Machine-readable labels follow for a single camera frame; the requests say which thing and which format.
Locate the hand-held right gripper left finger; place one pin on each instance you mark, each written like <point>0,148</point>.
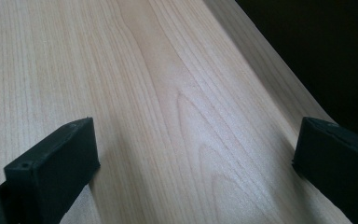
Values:
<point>54,174</point>

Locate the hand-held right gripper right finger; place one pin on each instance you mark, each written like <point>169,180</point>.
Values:
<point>338,161</point>

